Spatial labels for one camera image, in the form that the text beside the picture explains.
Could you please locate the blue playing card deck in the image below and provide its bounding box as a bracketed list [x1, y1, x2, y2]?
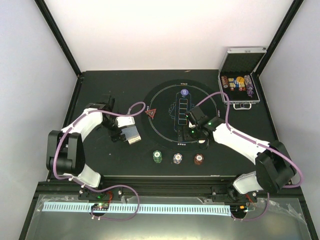
[121, 125, 140, 141]

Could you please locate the blue orange poker chip stack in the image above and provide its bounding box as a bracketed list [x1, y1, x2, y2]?
[172, 153, 183, 165]

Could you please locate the purple small blind button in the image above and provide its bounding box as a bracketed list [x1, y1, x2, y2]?
[180, 88, 189, 98]

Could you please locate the green poker chip stack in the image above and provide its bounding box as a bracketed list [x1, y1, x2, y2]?
[152, 150, 163, 164]

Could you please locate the red triangular marker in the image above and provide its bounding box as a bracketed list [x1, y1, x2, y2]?
[145, 108, 157, 119]

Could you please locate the white playing card box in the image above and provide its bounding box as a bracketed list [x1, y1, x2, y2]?
[127, 136, 141, 145]

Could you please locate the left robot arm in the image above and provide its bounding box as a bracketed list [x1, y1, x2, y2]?
[46, 96, 141, 200]

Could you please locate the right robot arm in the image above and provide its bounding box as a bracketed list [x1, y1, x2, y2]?
[184, 106, 297, 202]

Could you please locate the brown poker chip stack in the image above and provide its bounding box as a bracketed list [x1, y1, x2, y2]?
[194, 153, 204, 165]

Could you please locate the round black poker mat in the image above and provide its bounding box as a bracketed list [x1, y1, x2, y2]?
[141, 79, 216, 152]

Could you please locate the brown chips row in case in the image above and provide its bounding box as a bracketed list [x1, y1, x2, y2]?
[221, 75, 230, 89]

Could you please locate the aluminium poker case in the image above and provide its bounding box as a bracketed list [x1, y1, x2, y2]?
[218, 46, 267, 111]

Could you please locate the yellow button in case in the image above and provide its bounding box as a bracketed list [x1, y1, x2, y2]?
[236, 76, 245, 84]

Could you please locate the purple chips row in case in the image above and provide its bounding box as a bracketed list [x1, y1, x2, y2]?
[244, 75, 254, 98]

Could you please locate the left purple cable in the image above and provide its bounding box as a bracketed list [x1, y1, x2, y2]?
[52, 101, 146, 222]

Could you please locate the purple cable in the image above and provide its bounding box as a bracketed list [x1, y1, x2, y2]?
[52, 101, 146, 222]
[192, 91, 300, 223]

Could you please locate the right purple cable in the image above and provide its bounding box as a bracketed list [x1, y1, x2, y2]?
[192, 91, 300, 223]

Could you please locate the white slotted cable duct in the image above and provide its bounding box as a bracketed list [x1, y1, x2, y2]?
[41, 202, 231, 217]

